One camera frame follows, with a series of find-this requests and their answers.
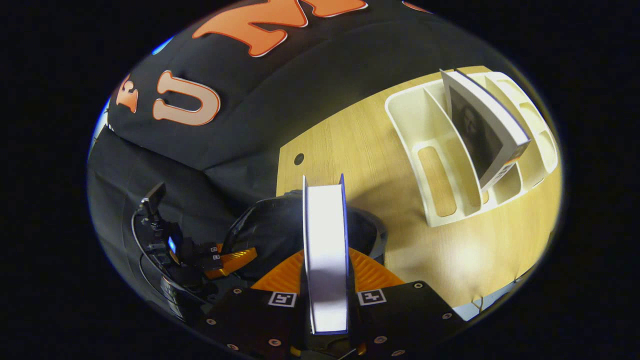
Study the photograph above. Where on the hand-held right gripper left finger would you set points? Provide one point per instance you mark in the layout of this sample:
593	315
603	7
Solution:
260	320

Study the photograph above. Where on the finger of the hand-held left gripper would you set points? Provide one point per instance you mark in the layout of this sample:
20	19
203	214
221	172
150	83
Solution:
212	248
235	261

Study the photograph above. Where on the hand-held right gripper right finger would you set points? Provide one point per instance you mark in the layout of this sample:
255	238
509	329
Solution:
400	320

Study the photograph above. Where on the blue cover book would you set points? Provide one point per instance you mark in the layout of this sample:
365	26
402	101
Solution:
326	250

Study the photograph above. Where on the white plastic bookshelf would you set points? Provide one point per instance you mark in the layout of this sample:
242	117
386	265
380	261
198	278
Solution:
435	130

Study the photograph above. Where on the black round desk grommet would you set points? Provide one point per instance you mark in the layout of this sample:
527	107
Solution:
299	159

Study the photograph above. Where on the black backdrop cloth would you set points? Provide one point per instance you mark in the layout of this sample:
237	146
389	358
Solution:
275	90

